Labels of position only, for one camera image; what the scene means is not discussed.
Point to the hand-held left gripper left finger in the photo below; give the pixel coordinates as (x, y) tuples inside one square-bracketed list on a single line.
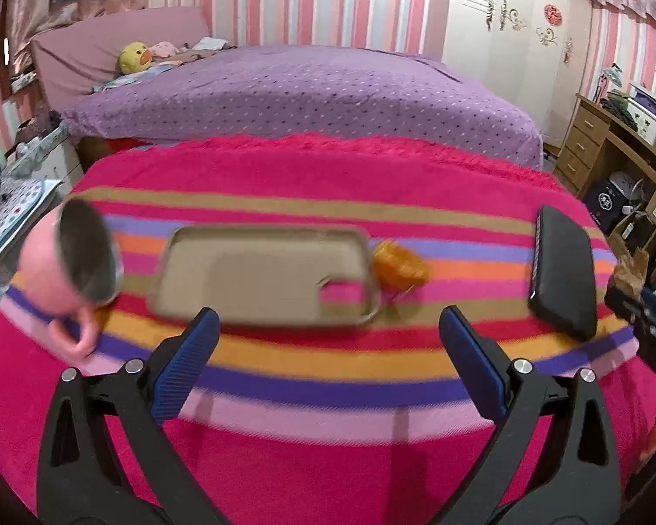
[(186, 361)]

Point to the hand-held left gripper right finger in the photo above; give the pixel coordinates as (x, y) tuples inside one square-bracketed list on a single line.
[(473, 361)]

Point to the brown paper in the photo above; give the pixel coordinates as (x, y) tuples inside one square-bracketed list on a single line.
[(630, 270)]

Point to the small orange snack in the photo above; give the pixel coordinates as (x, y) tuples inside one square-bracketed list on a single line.
[(399, 268)]

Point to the beige phone case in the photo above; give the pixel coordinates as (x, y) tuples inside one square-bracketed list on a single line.
[(251, 273)]

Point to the black phone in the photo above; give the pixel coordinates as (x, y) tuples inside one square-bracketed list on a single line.
[(563, 273)]

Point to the pink striped blanket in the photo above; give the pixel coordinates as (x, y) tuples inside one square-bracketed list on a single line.
[(306, 448)]

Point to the white appliance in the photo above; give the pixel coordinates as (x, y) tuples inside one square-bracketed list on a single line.
[(623, 183)]

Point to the pink mug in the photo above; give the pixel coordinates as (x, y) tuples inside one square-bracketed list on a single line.
[(43, 273)]

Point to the wooden desk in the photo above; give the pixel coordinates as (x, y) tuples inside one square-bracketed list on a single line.
[(585, 136)]

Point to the polka dot cushion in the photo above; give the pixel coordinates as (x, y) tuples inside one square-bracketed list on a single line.
[(16, 219)]

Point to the white storage bin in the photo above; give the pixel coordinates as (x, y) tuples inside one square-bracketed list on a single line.
[(646, 115)]

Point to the desk lamp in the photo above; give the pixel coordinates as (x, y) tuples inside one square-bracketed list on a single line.
[(609, 76)]

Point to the cream wardrobe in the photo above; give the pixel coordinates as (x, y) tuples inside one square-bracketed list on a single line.
[(514, 76)]

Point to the purple dotted bedspread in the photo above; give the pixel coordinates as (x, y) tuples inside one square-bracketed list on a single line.
[(306, 93)]

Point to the yellow duck plush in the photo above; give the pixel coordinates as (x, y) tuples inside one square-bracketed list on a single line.
[(134, 58)]

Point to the pink cloth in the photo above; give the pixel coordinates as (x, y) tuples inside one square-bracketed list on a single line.
[(164, 49)]

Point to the white cloth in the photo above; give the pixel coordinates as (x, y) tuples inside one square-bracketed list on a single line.
[(210, 44)]

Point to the pink bed headboard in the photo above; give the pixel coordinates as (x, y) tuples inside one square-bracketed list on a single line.
[(82, 49)]

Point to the pink curtain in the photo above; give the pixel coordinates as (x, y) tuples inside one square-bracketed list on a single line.
[(27, 5)]

